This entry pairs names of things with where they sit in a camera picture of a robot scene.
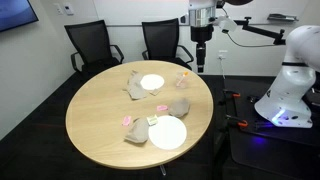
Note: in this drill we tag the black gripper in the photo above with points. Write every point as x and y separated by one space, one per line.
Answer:
202 32

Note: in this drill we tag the orange marker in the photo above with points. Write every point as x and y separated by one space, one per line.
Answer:
182 79

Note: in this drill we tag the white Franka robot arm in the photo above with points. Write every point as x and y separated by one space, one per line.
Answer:
286 90

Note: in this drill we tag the clear plastic cup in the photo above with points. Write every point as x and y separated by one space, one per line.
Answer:
182 82

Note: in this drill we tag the black mesh office chair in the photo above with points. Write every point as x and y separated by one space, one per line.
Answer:
91 43
161 38

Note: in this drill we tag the white round plate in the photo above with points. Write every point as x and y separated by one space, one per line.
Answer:
167 132
152 81

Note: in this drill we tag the brown sugar packet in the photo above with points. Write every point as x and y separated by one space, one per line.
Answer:
155 92

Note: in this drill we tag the pink sweetener packet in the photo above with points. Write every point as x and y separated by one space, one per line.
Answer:
162 107
126 120

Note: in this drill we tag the yellow green packet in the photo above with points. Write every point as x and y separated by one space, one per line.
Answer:
152 120

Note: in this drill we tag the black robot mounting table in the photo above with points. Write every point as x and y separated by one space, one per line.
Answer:
266 150

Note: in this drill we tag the metal table leg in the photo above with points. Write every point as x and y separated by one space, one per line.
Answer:
162 170

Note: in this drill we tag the white wall outlet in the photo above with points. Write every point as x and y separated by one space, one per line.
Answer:
223 55

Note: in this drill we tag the small black bracket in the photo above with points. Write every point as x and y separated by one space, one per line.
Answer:
253 98

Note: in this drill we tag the grey wall tray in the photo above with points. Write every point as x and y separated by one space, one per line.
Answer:
282 17

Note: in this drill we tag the white wall thermostat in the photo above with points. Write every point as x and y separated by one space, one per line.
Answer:
68 8

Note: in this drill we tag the white wall switch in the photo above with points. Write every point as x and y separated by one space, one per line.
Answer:
58 8

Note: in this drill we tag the wall mounted screen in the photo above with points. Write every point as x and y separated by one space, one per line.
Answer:
15 11

